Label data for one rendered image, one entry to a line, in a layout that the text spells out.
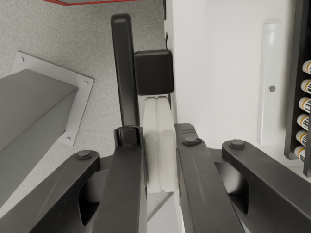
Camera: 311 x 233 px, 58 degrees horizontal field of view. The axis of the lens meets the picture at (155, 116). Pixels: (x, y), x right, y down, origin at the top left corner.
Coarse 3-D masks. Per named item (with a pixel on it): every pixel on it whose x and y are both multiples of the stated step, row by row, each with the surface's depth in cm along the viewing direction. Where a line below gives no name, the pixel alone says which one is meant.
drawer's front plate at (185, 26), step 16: (176, 0) 15; (192, 0) 15; (176, 16) 15; (192, 16) 15; (176, 32) 15; (192, 32) 15; (176, 48) 15; (192, 48) 15; (176, 64) 16; (192, 64) 16; (176, 80) 16; (192, 80) 16; (176, 96) 16; (192, 96) 16; (176, 112) 17; (192, 112) 17; (176, 192) 24; (176, 208) 26
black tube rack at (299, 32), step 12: (300, 0) 20; (300, 12) 21; (300, 24) 21; (300, 36) 21; (300, 48) 21; (300, 60) 21; (300, 72) 22; (300, 84) 22; (300, 96) 22; (288, 108) 23; (300, 108) 23; (288, 120) 24; (288, 132) 24; (288, 144) 24; (300, 144) 24; (288, 156) 24
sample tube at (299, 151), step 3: (297, 147) 24; (300, 147) 23; (303, 147) 23; (294, 150) 24; (297, 150) 23; (300, 150) 23; (303, 150) 23; (294, 153) 24; (297, 153) 23; (300, 153) 23; (303, 153) 23; (297, 156) 24; (300, 156) 23; (303, 156) 22; (300, 159) 23; (303, 159) 22; (303, 162) 23
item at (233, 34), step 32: (224, 0) 23; (256, 0) 23; (288, 0) 23; (224, 32) 24; (256, 32) 24; (288, 32) 24; (224, 64) 25; (256, 64) 25; (288, 64) 25; (224, 96) 26; (256, 96) 26; (288, 96) 26; (224, 128) 27; (256, 128) 27; (288, 160) 28
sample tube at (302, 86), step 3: (303, 81) 22; (306, 81) 22; (309, 81) 21; (303, 84) 22; (306, 84) 21; (309, 84) 21; (300, 87) 22; (303, 87) 22; (306, 87) 21; (309, 87) 21; (303, 90) 22; (306, 90) 21; (309, 90) 21; (309, 93) 21
